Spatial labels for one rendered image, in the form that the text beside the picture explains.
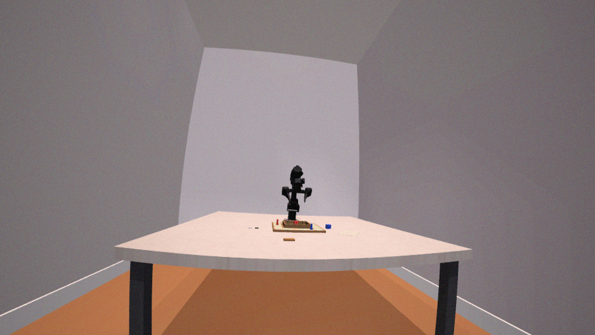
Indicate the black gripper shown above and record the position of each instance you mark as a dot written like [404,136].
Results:
[296,189]

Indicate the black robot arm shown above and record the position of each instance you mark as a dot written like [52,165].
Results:
[296,174]

